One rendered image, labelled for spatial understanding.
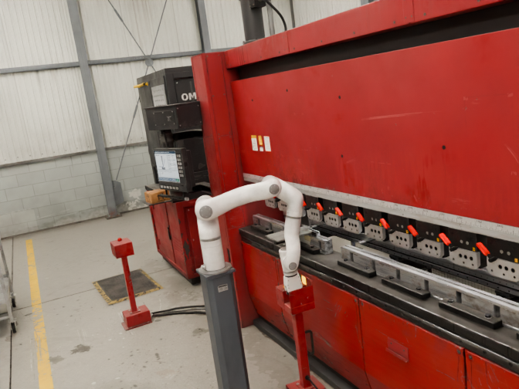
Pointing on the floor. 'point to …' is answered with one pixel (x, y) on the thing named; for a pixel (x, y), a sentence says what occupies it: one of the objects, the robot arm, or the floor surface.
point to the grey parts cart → (7, 292)
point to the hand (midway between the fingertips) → (296, 297)
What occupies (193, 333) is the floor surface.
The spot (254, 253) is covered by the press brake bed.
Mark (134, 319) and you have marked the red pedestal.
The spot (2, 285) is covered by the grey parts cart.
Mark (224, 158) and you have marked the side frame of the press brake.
